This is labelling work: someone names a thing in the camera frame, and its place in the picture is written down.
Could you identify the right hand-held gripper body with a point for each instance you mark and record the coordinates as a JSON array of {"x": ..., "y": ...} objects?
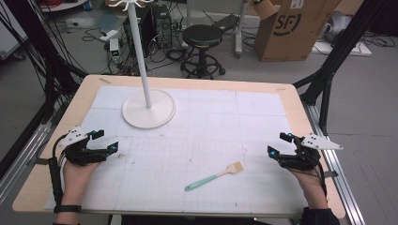
[{"x": 302, "y": 159}]

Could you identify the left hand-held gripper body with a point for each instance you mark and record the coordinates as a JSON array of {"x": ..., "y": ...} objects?
[{"x": 78, "y": 154}]

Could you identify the white hook stand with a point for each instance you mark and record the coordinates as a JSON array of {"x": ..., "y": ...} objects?
[{"x": 147, "y": 111}]

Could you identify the person's left hand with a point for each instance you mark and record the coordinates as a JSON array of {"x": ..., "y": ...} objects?
[{"x": 74, "y": 184}]

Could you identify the person's right hand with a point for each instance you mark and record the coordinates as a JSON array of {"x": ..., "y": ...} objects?
[{"x": 313, "y": 187}]

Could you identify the metal table clamp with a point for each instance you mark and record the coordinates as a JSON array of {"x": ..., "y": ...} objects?
[
  {"x": 39, "y": 161},
  {"x": 331, "y": 174}
]

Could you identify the tan tape strip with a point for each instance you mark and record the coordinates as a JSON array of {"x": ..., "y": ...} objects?
[{"x": 104, "y": 81}]

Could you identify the black wristband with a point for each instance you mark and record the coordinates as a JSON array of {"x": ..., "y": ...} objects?
[{"x": 67, "y": 208}]

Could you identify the white grid mat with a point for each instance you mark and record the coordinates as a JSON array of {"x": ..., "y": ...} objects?
[{"x": 203, "y": 125}]

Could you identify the white device green display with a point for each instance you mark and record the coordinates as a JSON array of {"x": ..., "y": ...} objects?
[{"x": 114, "y": 47}]

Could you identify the brown cardboard box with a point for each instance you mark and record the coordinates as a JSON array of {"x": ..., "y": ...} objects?
[{"x": 287, "y": 40}]

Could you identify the wooden table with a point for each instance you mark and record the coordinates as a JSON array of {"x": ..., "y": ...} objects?
[{"x": 187, "y": 82}]

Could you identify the white power strip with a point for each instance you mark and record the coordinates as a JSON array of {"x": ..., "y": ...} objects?
[{"x": 108, "y": 35}]

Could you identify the white flat board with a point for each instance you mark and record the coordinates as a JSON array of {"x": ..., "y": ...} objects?
[{"x": 359, "y": 50}]

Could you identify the white metal stand leg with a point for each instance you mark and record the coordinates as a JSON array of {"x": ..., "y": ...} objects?
[{"x": 240, "y": 31}]

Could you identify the black computer tower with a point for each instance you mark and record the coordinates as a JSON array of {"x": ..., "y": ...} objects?
[
  {"x": 162, "y": 28},
  {"x": 148, "y": 28}
]

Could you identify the grey rounded appliance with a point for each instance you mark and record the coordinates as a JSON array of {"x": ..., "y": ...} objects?
[{"x": 339, "y": 25}]

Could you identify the black flat device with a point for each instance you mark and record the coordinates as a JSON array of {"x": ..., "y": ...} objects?
[{"x": 225, "y": 22}]

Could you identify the black round stool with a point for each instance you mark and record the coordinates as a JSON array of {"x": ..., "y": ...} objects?
[{"x": 202, "y": 36}]

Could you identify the aluminium rail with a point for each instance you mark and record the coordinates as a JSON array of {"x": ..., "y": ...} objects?
[
  {"x": 341, "y": 175},
  {"x": 22, "y": 162}
]

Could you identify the black frame struts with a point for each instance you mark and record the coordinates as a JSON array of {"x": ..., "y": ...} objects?
[
  {"x": 53, "y": 72},
  {"x": 344, "y": 40}
]

